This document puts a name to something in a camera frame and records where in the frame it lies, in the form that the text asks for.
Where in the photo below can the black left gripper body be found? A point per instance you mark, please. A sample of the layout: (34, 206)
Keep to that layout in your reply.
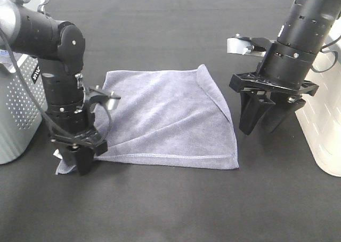
(92, 139)

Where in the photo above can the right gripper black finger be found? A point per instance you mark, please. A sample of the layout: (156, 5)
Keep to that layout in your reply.
(253, 107)
(280, 111)

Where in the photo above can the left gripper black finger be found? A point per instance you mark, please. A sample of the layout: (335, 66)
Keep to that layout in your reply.
(64, 152)
(83, 158)

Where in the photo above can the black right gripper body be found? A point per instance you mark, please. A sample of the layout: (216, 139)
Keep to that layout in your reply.
(254, 83)

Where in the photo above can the grey-blue microfibre towel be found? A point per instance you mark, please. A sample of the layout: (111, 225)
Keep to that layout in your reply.
(168, 117)

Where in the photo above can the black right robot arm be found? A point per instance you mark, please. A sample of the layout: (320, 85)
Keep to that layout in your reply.
(301, 38)

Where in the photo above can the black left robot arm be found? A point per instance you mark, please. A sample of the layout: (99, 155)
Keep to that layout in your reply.
(59, 48)

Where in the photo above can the white plastic storage bin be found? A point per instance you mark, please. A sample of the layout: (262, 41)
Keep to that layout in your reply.
(320, 117)

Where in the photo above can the grey perforated laundry basket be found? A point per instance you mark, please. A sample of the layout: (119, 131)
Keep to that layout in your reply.
(20, 118)

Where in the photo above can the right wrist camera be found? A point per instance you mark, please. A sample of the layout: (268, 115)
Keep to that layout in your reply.
(253, 46)

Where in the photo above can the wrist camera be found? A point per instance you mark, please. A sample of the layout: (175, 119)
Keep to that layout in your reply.
(253, 46)
(96, 95)

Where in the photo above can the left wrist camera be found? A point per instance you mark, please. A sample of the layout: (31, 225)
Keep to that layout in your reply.
(96, 95)

